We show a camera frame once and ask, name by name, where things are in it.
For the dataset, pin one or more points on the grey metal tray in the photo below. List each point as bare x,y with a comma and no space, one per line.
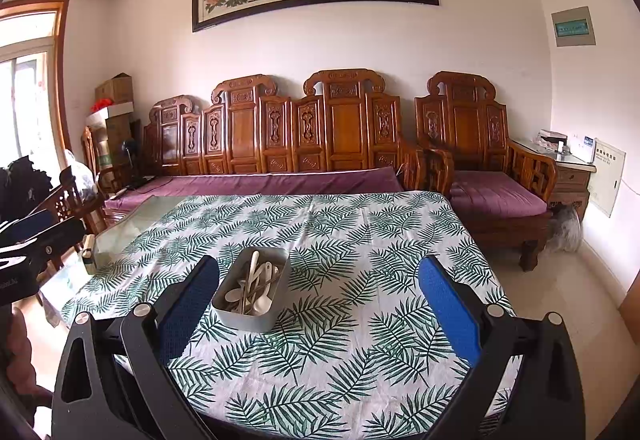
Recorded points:
235,315

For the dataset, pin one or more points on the grey plastic bag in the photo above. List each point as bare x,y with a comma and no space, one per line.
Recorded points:
564,229

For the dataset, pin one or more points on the white plastic bag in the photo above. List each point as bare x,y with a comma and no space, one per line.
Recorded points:
81,175

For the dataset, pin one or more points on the small black fan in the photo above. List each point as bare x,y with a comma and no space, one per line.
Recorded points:
131,150

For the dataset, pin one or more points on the brown cardboard box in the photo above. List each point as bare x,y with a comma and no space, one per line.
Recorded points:
114,89

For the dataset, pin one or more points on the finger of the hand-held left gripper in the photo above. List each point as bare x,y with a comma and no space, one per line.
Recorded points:
52,242
32,224

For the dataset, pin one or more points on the purple armchair cushion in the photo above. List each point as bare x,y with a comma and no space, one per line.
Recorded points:
495,192

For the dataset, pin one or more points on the white tabletop device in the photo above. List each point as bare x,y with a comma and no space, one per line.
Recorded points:
582,148

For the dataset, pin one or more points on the dark cloth pile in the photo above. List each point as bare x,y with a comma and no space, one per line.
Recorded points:
22,185

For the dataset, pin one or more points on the white box with red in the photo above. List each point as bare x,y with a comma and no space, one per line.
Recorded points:
111,112

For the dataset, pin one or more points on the small wooden block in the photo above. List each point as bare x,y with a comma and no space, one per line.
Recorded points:
90,255

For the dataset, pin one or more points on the wooden window frame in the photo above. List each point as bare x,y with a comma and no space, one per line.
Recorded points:
61,70

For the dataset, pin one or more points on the brown wooden door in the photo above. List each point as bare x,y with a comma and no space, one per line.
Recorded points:
630,312

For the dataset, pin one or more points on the wooden side table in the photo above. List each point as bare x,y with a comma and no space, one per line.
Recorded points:
570,180

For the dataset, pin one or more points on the purple sofa cushion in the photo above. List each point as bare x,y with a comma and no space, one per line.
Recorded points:
250,182

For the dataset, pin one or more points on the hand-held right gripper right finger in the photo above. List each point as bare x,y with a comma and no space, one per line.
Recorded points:
450,310

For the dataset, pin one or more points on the grey flat box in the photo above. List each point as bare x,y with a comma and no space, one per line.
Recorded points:
550,138

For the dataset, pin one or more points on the carved wooden sofa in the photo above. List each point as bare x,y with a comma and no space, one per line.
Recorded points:
250,130

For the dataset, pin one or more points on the leaf print tablecloth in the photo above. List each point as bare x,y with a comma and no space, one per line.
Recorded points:
350,270

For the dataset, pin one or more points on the grey wall electrical box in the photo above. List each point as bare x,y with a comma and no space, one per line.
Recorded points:
573,26

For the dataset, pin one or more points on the white plastic spoon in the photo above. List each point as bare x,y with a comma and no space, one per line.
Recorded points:
234,295
261,306

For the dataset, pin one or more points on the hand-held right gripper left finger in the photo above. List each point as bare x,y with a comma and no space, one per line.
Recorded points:
190,310

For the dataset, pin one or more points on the dark wooden dining chair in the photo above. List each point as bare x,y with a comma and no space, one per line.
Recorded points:
65,205

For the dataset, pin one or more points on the white wall panel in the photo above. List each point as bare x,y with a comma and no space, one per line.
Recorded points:
606,177

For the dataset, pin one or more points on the person's left hand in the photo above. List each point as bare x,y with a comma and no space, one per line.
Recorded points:
20,345

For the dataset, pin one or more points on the carved wooden armchair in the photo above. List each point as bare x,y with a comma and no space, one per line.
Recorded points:
465,120

